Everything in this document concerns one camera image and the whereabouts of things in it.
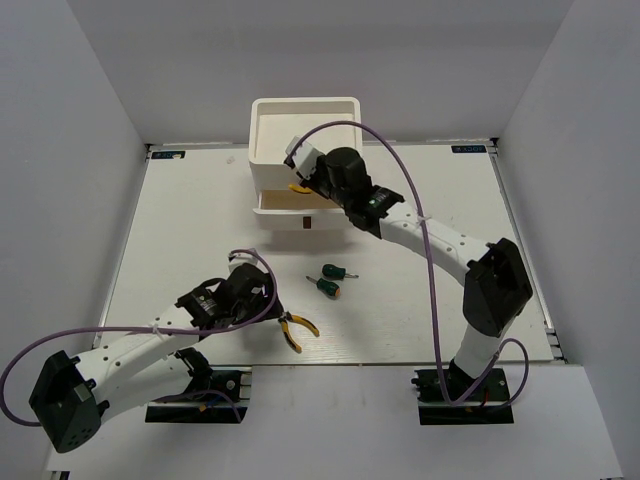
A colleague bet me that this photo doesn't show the yellow needle-nose pliers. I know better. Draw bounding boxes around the yellow needle-nose pliers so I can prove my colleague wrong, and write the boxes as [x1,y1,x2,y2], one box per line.
[288,184,312,195]
[278,311,320,354]

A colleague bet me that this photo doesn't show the white drawer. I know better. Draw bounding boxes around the white drawer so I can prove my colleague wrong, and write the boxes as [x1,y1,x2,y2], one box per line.
[253,190,351,231]

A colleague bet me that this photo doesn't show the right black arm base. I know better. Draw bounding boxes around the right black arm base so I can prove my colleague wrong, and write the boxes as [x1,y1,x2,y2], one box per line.
[412,367,516,427]

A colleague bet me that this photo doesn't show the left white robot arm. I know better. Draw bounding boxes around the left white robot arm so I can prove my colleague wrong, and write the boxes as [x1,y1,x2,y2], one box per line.
[29,263,278,454]

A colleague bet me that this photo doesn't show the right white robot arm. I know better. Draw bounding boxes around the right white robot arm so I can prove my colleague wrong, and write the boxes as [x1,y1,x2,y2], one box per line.
[292,143,533,399]

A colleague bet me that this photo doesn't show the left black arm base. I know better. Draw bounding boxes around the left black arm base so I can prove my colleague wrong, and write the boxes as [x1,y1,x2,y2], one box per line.
[145,348,252,425]

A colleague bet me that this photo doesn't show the white three-drawer storage box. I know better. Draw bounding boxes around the white three-drawer storage box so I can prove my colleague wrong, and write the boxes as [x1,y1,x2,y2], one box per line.
[247,97,363,234]

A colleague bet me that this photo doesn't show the green stubby phillips screwdriver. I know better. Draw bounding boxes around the green stubby phillips screwdriver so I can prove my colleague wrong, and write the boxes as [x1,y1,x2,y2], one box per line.
[306,276,340,299]

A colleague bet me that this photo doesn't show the green stubby flat screwdriver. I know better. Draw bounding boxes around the green stubby flat screwdriver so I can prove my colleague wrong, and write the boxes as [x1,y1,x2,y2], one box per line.
[321,264,359,280]

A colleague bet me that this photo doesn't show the right blue corner label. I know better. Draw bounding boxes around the right blue corner label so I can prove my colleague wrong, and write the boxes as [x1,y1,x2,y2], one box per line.
[451,145,487,154]

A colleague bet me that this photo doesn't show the blue corner label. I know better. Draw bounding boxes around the blue corner label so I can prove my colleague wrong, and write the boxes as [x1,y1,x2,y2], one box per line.
[451,145,487,154]
[151,151,186,160]

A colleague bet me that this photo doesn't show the left blue corner label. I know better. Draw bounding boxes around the left blue corner label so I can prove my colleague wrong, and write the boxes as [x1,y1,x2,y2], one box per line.
[151,151,186,160]

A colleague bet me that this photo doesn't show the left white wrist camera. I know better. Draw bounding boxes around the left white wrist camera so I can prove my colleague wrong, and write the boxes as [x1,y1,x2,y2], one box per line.
[228,249,258,273]

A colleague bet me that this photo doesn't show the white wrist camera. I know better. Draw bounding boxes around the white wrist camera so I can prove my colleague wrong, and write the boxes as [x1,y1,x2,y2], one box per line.
[228,249,258,273]
[284,141,322,180]

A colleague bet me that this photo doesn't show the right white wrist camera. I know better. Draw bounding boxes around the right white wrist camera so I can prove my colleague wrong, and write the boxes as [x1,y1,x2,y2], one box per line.
[284,141,322,180]

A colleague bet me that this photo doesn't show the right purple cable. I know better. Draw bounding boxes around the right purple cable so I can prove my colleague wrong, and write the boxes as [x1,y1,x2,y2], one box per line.
[287,121,530,407]

